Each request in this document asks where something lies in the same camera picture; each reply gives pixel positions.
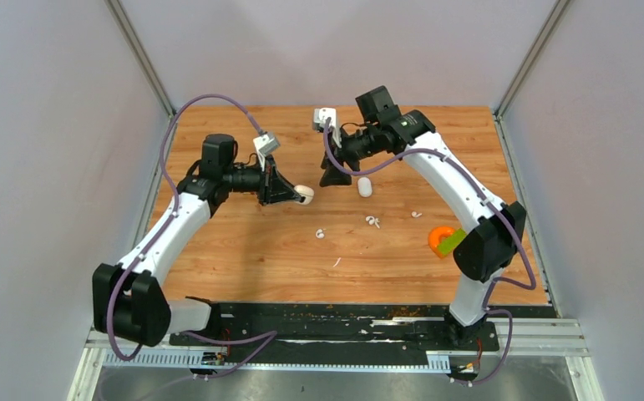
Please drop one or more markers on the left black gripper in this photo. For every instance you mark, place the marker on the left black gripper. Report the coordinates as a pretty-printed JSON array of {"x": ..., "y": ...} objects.
[{"x": 274, "y": 187}]

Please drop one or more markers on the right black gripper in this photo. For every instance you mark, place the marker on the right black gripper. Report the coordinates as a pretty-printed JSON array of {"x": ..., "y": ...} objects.
[{"x": 332, "y": 175}]

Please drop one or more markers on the white gold earbud case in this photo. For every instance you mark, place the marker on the white gold earbud case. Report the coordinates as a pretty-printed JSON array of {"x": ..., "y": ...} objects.
[{"x": 305, "y": 194}]

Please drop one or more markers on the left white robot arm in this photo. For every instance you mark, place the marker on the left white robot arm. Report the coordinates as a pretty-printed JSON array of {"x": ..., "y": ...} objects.
[{"x": 128, "y": 300}]

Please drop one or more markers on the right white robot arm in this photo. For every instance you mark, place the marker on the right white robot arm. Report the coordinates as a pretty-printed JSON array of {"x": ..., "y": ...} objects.
[{"x": 491, "y": 230}]

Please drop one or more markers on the white oval earbud case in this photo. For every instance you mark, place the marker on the white oval earbud case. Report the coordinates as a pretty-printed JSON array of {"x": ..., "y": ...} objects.
[{"x": 364, "y": 187}]

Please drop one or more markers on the green building block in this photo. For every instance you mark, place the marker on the green building block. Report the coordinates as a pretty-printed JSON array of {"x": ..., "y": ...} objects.
[{"x": 449, "y": 240}]

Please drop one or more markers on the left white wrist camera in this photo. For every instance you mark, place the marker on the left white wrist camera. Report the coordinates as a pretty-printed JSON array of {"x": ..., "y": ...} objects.
[{"x": 265, "y": 144}]

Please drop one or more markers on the orange ring toy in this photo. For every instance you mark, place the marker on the orange ring toy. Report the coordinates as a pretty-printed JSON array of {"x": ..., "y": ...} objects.
[{"x": 433, "y": 238}]

